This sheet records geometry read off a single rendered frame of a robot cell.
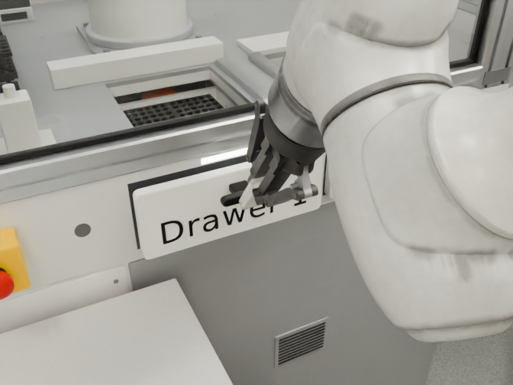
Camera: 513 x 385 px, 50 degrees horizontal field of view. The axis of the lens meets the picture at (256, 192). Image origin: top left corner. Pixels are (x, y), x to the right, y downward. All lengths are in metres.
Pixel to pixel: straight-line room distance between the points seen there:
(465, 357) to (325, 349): 0.71
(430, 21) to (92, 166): 0.48
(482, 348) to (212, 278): 1.14
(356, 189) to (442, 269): 0.08
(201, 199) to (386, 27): 0.45
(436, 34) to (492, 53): 0.64
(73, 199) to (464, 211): 0.54
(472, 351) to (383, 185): 1.53
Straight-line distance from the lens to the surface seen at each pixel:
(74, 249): 0.80
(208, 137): 0.76
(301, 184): 0.59
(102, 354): 0.77
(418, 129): 0.34
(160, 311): 0.81
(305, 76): 0.43
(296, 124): 0.50
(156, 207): 0.75
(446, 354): 1.83
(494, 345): 1.90
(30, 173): 0.72
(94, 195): 0.76
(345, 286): 1.11
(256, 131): 0.65
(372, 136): 0.36
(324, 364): 1.25
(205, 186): 0.76
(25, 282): 0.76
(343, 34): 0.40
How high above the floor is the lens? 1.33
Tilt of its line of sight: 34 degrees down
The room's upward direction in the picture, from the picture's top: straight up
